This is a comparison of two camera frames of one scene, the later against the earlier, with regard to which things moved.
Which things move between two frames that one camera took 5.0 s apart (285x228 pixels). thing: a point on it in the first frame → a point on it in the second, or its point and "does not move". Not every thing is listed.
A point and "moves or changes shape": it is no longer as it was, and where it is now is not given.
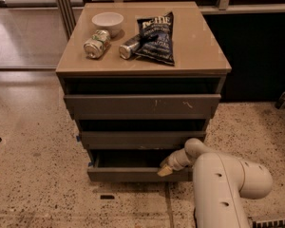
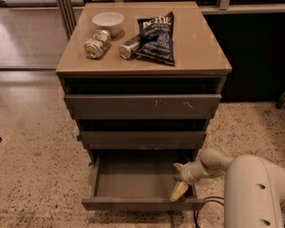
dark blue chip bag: [157, 34] does not move
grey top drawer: [145, 106] does not move
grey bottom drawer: [133, 165] moves or changes shape
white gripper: [174, 161] → [189, 173]
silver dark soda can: [127, 48] does not move
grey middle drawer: [139, 140] does not move
